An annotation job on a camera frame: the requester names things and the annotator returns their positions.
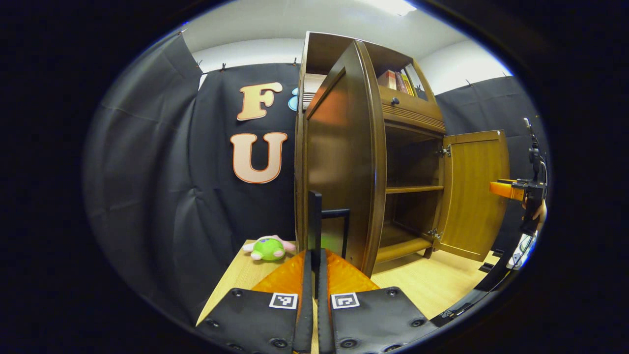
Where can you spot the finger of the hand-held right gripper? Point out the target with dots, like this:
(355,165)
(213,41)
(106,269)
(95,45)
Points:
(503,189)

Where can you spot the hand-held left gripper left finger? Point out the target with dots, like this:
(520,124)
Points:
(305,314)

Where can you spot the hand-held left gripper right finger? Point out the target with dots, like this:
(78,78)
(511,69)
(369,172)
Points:
(324,319)

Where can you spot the wooden shoe cabinet door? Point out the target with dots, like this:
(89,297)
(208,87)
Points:
(344,147)
(471,196)

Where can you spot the wooden double-door shoe cabinet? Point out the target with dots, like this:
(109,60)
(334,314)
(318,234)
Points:
(413,189)

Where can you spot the green plush toy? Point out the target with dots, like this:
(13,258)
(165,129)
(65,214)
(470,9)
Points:
(269,248)

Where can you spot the wooden drawer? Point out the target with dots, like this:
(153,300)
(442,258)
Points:
(417,105)

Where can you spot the yellow book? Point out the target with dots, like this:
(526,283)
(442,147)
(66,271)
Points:
(408,84)

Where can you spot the brown book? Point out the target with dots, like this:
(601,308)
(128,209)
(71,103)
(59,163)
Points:
(400,82)

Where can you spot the beige book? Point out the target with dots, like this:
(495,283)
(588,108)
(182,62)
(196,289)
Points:
(388,79)

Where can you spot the black backdrop cloth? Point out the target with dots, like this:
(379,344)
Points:
(162,187)

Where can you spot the ceiling light panel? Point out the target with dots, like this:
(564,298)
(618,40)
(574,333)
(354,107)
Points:
(393,6)

